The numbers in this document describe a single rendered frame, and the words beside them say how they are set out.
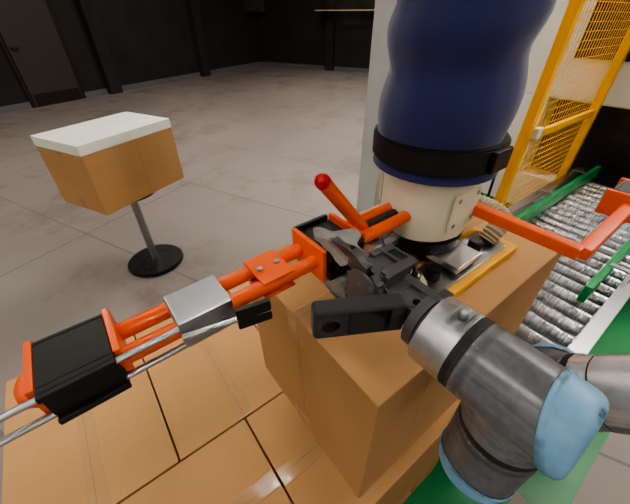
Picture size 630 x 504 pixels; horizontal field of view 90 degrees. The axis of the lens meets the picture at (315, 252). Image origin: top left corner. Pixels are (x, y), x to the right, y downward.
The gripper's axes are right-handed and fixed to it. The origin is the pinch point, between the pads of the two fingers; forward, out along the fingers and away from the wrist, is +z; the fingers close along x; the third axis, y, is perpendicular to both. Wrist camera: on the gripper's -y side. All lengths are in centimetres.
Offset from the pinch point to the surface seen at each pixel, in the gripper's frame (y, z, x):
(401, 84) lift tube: 17.5, 1.9, 21.9
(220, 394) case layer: -16, 31, -70
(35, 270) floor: -81, 242, -124
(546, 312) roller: 109, -19, -70
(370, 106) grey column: 120, 104, -12
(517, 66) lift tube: 26.6, -9.7, 24.6
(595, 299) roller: 136, -29, -71
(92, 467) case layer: -52, 33, -70
